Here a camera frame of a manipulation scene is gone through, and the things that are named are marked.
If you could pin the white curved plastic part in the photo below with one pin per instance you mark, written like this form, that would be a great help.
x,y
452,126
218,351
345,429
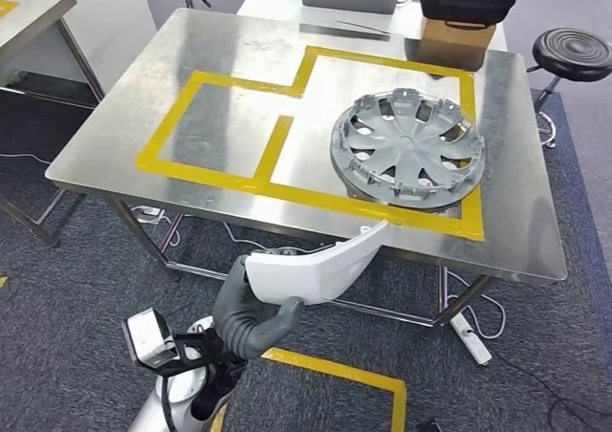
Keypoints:
x,y
325,271

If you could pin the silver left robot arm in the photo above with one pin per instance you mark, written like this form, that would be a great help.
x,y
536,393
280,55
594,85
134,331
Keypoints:
x,y
158,410

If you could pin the steel workbench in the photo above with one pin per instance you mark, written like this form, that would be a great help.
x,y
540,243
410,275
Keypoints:
x,y
239,100

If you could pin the black flat robot part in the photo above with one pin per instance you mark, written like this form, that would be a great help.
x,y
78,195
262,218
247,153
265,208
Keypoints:
x,y
427,426

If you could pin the grey wheel hubcap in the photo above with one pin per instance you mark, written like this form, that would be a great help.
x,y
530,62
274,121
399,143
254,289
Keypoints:
x,y
406,147

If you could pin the white power strip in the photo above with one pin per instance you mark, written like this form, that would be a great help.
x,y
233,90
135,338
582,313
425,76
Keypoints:
x,y
471,340

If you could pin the cardboard box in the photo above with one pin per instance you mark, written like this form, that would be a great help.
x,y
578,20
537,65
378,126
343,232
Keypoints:
x,y
456,35

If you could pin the black carrying case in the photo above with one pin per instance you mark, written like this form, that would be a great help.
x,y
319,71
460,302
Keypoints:
x,y
468,2

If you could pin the white side panel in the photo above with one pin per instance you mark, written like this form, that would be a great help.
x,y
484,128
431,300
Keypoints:
x,y
109,36

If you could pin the steel side table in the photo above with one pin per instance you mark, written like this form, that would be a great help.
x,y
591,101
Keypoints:
x,y
29,11

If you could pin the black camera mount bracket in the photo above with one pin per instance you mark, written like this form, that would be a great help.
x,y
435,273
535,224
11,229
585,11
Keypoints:
x,y
201,347

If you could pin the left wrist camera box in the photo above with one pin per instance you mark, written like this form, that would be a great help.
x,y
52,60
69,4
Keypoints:
x,y
150,337

